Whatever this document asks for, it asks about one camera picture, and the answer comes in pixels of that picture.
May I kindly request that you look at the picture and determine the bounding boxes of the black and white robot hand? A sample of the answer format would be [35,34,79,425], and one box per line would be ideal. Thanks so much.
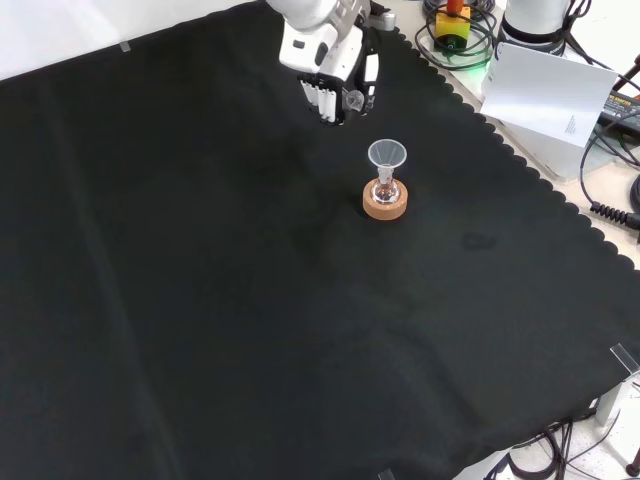
[278,19,384,129]

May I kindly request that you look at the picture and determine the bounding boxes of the clear graduated cylinder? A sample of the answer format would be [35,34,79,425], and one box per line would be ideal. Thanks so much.
[341,88,367,114]

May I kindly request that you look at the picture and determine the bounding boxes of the clear plastic funnel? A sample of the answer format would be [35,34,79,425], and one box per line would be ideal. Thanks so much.
[367,139,410,184]

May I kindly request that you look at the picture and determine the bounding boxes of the yellow stop button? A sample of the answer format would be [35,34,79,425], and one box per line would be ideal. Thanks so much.
[433,0,472,51]

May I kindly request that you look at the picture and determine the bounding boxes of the round-bottom glass flask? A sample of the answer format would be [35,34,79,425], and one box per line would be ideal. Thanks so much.
[372,167,401,205]

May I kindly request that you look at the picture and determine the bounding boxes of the grey metal box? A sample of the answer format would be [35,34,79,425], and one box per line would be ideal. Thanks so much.
[492,117,601,181]

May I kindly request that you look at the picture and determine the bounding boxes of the black table cloth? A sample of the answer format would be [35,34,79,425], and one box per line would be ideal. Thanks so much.
[0,0,640,480]

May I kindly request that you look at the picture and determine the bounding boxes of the black power adapter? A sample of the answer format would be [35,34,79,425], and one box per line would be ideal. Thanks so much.
[597,92,640,129]

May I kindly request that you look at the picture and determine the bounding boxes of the white table leg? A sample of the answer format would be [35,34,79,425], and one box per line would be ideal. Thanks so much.
[594,379,640,426]

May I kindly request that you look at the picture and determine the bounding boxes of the black cable loop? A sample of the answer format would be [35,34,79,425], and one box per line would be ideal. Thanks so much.
[414,0,499,69]

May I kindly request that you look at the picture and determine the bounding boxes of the cork ring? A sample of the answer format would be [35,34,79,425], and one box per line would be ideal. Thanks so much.
[362,178,411,221]

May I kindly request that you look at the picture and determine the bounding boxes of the black coiled cable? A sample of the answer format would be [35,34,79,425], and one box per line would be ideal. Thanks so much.
[579,112,640,232]

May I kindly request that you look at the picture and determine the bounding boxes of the black floor cables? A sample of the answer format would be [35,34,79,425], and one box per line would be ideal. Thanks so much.
[479,419,640,480]

